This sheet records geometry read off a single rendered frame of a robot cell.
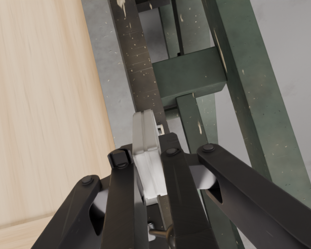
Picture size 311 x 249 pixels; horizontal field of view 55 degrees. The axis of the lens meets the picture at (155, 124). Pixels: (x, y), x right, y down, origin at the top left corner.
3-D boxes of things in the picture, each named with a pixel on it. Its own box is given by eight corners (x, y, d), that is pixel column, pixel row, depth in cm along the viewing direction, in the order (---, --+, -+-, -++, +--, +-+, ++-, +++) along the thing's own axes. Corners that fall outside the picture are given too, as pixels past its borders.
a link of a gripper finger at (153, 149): (145, 150, 16) (159, 146, 16) (142, 110, 22) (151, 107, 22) (159, 197, 17) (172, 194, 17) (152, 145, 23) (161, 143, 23)
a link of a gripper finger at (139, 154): (159, 197, 17) (146, 200, 17) (152, 145, 23) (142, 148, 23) (145, 150, 16) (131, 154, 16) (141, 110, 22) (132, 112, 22)
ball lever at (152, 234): (153, 216, 51) (195, 218, 40) (159, 238, 51) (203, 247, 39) (133, 223, 50) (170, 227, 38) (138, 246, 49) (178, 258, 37)
